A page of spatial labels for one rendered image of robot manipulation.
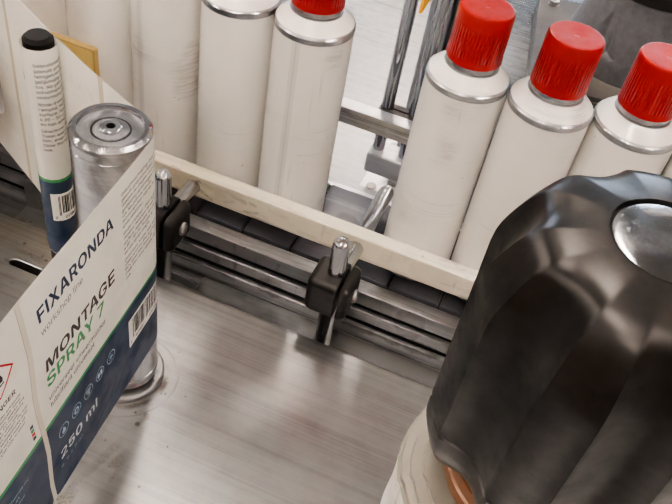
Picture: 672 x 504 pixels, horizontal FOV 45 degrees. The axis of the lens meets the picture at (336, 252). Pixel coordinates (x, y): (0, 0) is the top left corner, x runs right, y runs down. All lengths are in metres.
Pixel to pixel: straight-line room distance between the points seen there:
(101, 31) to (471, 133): 0.26
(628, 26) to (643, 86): 0.43
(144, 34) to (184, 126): 0.08
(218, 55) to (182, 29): 0.03
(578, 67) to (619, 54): 0.44
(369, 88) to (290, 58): 0.35
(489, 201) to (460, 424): 0.31
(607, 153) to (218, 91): 0.25
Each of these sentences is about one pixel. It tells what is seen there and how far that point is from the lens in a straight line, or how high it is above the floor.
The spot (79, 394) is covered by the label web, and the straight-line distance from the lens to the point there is 0.41.
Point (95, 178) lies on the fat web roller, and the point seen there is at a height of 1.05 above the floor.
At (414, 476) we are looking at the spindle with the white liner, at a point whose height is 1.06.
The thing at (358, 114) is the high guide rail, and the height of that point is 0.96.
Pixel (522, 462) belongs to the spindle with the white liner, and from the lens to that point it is 0.22.
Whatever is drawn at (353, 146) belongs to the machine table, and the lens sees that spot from 0.78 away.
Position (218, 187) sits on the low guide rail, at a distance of 0.59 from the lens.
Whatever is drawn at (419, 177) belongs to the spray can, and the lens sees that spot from 0.53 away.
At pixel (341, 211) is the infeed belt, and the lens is 0.63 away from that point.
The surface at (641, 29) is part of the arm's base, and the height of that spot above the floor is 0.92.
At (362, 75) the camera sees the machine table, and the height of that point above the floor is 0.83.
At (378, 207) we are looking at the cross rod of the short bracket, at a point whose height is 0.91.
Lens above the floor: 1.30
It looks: 45 degrees down
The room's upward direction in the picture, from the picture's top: 11 degrees clockwise
